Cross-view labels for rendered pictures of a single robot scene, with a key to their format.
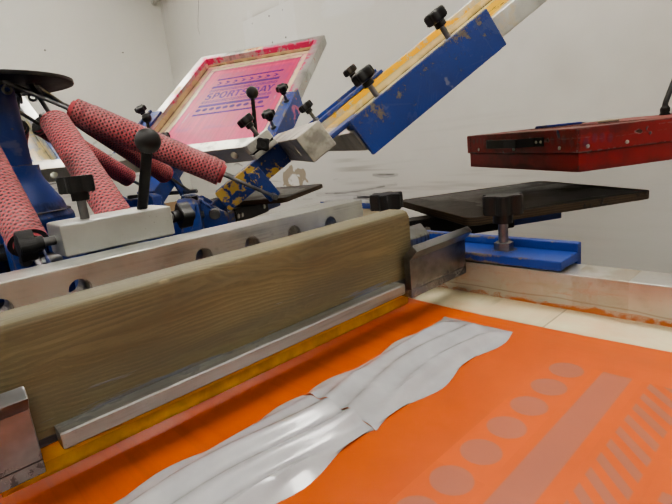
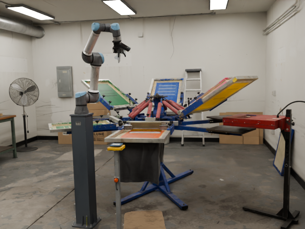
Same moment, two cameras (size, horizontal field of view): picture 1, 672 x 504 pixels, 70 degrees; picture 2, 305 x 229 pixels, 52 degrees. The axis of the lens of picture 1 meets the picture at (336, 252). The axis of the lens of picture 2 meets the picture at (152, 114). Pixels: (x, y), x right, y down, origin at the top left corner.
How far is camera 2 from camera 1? 3.27 m
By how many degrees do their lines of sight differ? 52
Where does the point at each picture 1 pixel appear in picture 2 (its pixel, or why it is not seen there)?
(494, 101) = not seen: outside the picture
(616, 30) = not seen: outside the picture
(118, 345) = (136, 125)
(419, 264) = (160, 127)
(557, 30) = not seen: outside the picture
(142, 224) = (152, 119)
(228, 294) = (143, 124)
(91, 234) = (147, 119)
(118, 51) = (245, 54)
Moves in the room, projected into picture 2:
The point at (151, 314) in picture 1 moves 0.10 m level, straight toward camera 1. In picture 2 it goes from (138, 124) to (133, 125)
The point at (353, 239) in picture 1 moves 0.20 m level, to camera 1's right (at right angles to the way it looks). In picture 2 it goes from (154, 123) to (165, 125)
